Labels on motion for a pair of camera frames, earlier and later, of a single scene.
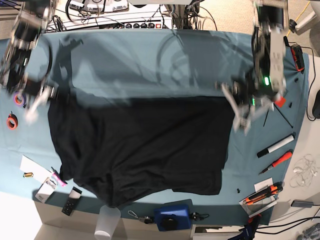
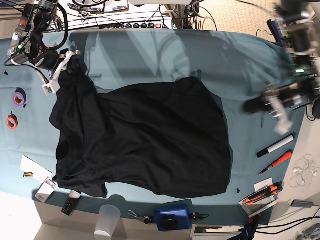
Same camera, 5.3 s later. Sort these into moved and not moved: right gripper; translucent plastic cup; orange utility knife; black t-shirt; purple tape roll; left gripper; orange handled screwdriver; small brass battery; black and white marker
Moved: left gripper; black t-shirt; right gripper
Not moved: translucent plastic cup; orange handled screwdriver; orange utility knife; purple tape roll; small brass battery; black and white marker
